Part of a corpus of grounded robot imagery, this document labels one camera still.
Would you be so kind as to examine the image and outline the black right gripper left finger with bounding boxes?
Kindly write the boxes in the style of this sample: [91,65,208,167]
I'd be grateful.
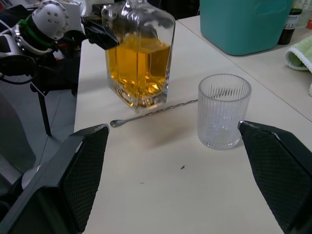
[0,123,110,234]

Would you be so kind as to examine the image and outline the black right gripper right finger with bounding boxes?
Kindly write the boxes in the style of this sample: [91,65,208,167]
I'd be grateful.
[237,120,312,234]

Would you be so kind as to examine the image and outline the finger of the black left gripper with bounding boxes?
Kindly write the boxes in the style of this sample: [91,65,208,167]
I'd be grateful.
[80,15,120,51]
[93,3,109,18]

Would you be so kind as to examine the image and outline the square glass bottle amber liquid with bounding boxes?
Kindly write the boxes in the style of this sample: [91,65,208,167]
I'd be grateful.
[101,0,176,114]

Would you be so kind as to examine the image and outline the ribbed clear drinking glass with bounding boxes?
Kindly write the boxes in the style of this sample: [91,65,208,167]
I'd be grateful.
[196,74,253,150]

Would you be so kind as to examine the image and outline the long twisted metal spoon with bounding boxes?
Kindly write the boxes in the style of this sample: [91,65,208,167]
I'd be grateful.
[109,98,198,128]

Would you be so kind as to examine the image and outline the dark glass bottle green label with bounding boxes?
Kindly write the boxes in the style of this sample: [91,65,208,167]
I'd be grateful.
[277,8,303,45]

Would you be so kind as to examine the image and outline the clear plastic bottle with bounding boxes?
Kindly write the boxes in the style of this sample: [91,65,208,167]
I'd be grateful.
[295,0,312,28]

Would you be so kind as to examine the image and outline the grey rounded robot body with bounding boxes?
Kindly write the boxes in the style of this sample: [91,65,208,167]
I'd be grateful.
[0,85,38,186]

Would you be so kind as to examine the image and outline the light green folded towel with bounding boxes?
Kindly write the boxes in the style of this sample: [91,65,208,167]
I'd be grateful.
[284,35,312,74]

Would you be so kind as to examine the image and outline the teal plastic container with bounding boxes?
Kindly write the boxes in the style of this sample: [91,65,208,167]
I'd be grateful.
[199,0,294,57]

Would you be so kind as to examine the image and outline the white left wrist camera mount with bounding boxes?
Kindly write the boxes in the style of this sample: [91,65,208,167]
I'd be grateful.
[31,0,71,40]

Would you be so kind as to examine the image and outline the green cable tie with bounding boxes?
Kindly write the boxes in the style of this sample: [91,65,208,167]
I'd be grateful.
[17,19,57,47]

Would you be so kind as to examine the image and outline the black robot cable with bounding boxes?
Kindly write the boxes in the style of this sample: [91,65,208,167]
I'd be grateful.
[0,72,35,85]

